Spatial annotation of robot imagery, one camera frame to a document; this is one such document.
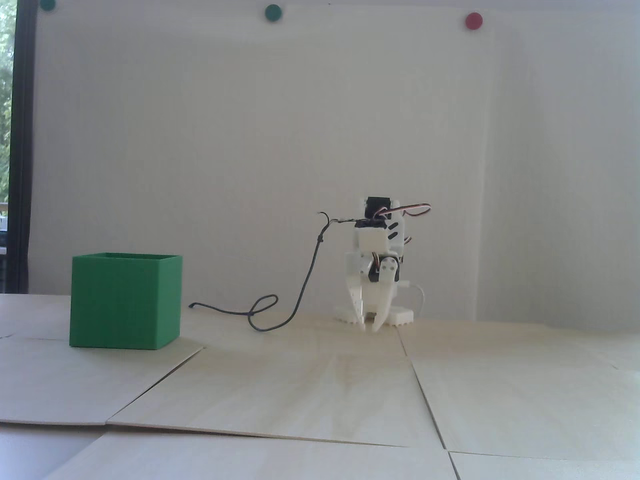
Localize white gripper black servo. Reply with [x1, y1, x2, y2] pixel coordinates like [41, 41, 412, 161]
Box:
[345, 250, 404, 333]

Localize white backdrop sheet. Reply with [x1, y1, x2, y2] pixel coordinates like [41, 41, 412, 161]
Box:
[31, 0, 493, 321]

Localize white power cable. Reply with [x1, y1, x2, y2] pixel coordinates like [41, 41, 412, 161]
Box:
[406, 282, 428, 318]

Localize dark window frame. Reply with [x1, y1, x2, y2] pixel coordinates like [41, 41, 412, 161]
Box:
[11, 0, 40, 295]

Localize green open box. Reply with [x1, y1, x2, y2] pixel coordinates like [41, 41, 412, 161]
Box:
[69, 253, 183, 351]

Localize black camera cable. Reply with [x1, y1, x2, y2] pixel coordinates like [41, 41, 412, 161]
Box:
[189, 211, 358, 333]

